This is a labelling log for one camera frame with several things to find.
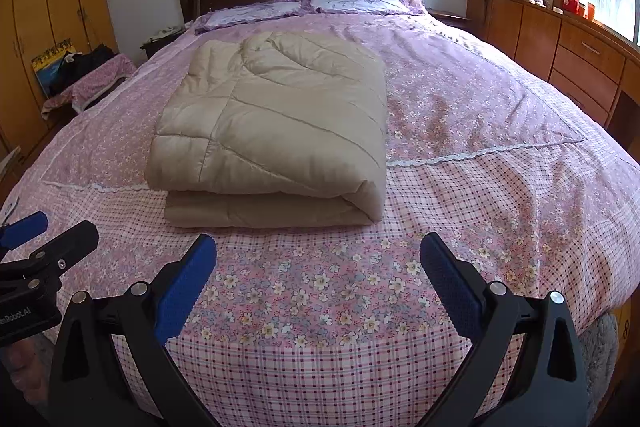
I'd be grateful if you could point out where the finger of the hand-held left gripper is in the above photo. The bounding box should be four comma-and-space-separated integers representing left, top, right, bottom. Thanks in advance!
0, 212, 49, 250
0, 220, 100, 297

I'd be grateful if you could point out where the purple ruffled pillow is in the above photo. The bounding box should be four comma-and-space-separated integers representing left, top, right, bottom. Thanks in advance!
305, 0, 426, 15
194, 0, 313, 34

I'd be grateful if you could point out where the beige padded coat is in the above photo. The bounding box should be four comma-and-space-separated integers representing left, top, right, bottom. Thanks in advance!
144, 31, 388, 229

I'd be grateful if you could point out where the pink floral bedspread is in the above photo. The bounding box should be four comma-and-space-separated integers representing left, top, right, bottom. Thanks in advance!
0, 9, 640, 427

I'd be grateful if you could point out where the dark clothes pile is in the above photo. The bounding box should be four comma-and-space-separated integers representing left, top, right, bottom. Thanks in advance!
50, 44, 118, 88

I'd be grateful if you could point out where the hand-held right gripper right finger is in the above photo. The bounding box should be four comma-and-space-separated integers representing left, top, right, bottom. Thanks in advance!
419, 232, 590, 427

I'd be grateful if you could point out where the grey fluffy rug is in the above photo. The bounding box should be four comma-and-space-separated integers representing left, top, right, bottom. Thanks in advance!
575, 312, 621, 427

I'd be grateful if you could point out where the chair with pink cloth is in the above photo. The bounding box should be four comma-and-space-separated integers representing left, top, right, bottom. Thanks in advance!
41, 57, 137, 120

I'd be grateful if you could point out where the yellow wooden wardrobe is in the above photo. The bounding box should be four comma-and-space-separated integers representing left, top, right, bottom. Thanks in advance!
0, 0, 118, 168

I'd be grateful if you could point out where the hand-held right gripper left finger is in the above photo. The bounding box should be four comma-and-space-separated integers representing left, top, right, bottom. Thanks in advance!
47, 233, 217, 427

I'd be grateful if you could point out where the dark wooden nightstand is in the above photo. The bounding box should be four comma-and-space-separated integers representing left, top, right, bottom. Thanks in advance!
429, 8, 472, 28
140, 24, 188, 60

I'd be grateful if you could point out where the wooden drawer cabinet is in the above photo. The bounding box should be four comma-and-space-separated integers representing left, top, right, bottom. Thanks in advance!
466, 0, 640, 168

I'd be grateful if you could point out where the blue printed picture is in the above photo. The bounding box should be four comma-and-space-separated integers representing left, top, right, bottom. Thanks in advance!
31, 38, 76, 98

